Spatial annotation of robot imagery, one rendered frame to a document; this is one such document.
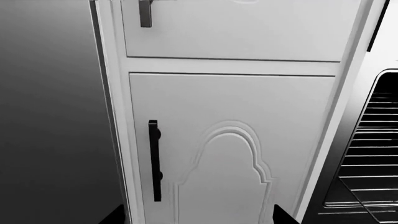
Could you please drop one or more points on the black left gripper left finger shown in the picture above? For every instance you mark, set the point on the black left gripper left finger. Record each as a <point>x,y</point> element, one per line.
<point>114,217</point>

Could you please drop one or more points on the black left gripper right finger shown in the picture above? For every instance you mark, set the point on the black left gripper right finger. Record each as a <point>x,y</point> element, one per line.
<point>283,217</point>

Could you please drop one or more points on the stainless steel oven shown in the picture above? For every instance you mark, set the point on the stainless steel oven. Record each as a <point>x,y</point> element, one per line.
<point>357,140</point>

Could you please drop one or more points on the white cabinet door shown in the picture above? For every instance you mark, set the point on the white cabinet door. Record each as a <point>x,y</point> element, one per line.
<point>224,144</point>

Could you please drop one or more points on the white kitchen cabinet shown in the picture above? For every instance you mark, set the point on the white kitchen cabinet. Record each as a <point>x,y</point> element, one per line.
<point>231,67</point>

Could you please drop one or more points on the white cabinet drawer front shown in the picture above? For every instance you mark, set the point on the white cabinet drawer front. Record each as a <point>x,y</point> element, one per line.
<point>242,30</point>

